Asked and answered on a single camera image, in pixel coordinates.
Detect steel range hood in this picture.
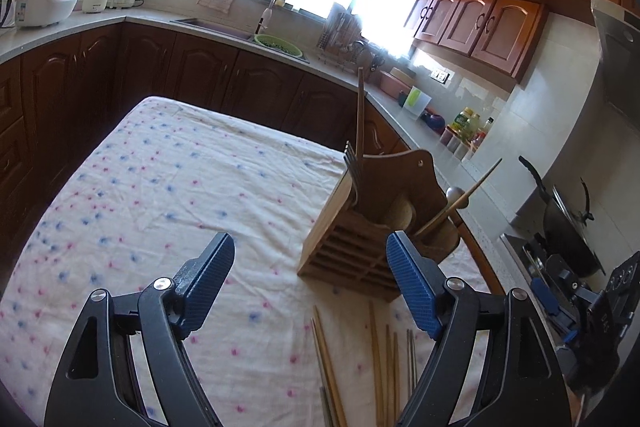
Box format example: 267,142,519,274
590,0,640,132

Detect green colander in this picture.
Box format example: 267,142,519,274
254,34,305,56

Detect pink lidded container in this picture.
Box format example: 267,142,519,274
380,68,418,95

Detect floral tablecloth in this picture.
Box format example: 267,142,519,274
0,96,496,427

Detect bottles of condiments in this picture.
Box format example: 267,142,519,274
450,107,481,142

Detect metal fork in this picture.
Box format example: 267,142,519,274
344,141,366,208

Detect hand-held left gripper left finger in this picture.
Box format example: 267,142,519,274
44,232,236,427

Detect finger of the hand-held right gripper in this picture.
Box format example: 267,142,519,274
522,244,596,323
552,307,593,360

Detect dish drying rack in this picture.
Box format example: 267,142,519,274
317,2,386,72

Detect grey kitchen countertop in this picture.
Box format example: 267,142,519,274
0,9,506,258

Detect white and red rice cooker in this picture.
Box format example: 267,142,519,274
15,0,81,29

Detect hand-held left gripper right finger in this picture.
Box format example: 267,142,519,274
386,230,573,427

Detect wooden spoon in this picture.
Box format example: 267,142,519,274
387,199,416,234

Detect kitchen sink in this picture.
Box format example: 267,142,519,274
170,18,256,42

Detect metal spoon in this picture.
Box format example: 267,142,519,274
445,186,472,214

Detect black wok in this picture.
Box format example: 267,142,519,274
517,155,608,278

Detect wooden utensil holder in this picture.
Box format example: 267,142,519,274
297,149,463,303

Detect wooden lower cabinets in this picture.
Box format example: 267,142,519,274
0,23,416,258

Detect kitchen faucet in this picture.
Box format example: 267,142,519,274
245,0,277,34

